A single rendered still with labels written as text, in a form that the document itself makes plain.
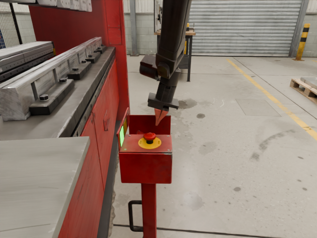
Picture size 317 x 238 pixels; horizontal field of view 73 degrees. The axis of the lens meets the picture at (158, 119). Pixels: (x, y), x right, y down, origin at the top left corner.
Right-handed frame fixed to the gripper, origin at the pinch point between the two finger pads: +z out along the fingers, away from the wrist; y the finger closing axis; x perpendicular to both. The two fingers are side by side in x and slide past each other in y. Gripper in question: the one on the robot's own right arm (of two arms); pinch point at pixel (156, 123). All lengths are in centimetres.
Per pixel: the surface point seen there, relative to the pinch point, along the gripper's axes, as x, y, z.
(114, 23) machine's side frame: -159, 52, -15
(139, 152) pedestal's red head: 14.7, 3.9, 3.6
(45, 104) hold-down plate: 9.8, 33.6, -2.1
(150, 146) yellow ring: 12.2, 1.1, 2.3
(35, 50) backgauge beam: -60, 75, 3
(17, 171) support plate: 51, 16, -17
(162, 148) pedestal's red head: 13.2, -2.5, 1.5
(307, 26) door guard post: -593, -385, -109
